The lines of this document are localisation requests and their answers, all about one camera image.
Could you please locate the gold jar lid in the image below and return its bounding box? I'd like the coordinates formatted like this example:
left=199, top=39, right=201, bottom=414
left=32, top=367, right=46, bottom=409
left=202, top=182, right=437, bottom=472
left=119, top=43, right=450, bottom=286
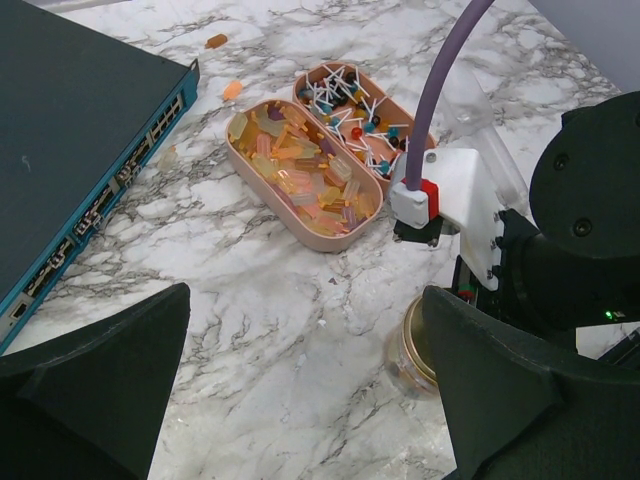
left=402, top=296, right=437, bottom=387

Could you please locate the clear plastic jar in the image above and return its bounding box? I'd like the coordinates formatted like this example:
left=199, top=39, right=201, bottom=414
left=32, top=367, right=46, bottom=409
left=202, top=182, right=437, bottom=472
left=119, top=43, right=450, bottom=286
left=384, top=331, right=439, bottom=400

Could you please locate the pink tray of lollipops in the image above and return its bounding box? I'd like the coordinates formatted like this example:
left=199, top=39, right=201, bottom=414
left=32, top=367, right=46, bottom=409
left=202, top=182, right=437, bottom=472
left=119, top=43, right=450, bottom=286
left=293, top=62, right=414, bottom=190

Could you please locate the pink tray of popsicle candies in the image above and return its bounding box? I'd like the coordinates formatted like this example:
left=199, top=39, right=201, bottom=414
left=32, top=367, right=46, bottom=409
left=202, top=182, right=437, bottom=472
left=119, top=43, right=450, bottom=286
left=226, top=100, right=383, bottom=253

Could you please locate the clear plastic scoop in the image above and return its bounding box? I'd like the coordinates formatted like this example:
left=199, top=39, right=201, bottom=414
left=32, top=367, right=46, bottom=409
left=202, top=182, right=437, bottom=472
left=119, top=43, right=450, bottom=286
left=439, top=63, right=529, bottom=215

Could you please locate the dark blue network switch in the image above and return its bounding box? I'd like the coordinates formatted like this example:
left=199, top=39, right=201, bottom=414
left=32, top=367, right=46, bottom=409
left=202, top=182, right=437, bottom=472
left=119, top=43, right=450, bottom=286
left=1, top=1, right=199, bottom=346

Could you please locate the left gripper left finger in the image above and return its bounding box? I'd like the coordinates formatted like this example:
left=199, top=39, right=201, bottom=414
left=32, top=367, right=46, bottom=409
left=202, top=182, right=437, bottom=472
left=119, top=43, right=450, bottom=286
left=1, top=283, right=190, bottom=479

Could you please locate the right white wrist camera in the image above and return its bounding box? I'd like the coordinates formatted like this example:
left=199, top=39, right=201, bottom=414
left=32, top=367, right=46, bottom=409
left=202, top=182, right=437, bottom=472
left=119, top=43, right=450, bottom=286
left=387, top=148, right=505, bottom=291

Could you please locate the spilled clear popsicle candy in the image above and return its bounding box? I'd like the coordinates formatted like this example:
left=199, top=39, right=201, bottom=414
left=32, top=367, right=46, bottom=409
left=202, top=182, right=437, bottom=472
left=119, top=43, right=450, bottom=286
left=157, top=146, right=178, bottom=173

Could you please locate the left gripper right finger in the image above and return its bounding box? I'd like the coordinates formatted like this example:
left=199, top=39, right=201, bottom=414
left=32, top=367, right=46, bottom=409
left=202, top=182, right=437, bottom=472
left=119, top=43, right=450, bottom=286
left=423, top=286, right=639, bottom=479

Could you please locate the spilled orange popsicle candy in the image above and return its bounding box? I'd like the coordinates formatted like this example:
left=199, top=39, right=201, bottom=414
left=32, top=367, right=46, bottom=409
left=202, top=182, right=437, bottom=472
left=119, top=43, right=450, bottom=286
left=222, top=80, right=243, bottom=101
left=205, top=34, right=228, bottom=49

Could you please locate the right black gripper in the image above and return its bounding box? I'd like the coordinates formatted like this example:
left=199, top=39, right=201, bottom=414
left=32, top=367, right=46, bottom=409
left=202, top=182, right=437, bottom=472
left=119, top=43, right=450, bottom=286
left=449, top=209, right=639, bottom=333

